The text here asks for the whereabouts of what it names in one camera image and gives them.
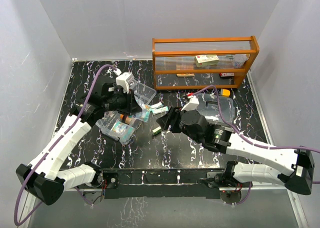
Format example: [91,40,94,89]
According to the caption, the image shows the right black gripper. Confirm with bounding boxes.
[157,106,203,144]

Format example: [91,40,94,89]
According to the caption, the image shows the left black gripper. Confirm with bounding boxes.
[103,87,142,116]

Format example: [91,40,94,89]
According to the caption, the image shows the brown medicine bottle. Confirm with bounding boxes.
[119,114,136,125]

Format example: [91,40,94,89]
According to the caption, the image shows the teal tape packet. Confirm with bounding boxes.
[111,121,129,136]

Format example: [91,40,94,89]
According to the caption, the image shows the clear plastic medicine kit box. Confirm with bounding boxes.
[95,111,141,145]

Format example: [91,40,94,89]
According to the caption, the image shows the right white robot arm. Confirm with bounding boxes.
[156,107,315,195]

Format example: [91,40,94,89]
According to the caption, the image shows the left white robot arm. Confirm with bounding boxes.
[15,83,142,206]

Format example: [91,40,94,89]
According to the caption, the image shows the small green medicine box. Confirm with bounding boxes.
[151,126,162,136]

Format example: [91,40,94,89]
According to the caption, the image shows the beige medicine box on shelf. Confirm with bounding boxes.
[194,54,220,68]

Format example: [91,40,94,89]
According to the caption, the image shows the white teal sachet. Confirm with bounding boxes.
[151,106,169,115]

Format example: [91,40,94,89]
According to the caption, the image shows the teal packet near front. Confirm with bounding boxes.
[135,99,151,123]

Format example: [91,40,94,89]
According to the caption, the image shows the clear plastic tray insert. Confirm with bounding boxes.
[131,80,157,105]

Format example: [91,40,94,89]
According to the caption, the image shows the white green sachet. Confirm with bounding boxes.
[149,102,163,111]

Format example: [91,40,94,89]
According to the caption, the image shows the flat wooden piece under shelf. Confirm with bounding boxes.
[176,73,195,78]

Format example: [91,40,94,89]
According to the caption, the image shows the yellow grey small device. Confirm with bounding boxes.
[220,88,231,98]

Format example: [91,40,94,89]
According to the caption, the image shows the red white box under shelf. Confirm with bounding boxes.
[219,72,235,79]

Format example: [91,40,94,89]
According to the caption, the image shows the orange wooden shelf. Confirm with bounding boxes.
[152,35,260,90]

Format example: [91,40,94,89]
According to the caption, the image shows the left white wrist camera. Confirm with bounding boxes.
[115,72,135,94]

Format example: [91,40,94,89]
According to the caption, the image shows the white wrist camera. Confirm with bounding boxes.
[181,93,199,112]
[115,72,135,94]

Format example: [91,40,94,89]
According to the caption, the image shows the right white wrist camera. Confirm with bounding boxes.
[181,93,199,112]

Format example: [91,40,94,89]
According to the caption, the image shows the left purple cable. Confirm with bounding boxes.
[13,64,122,226]

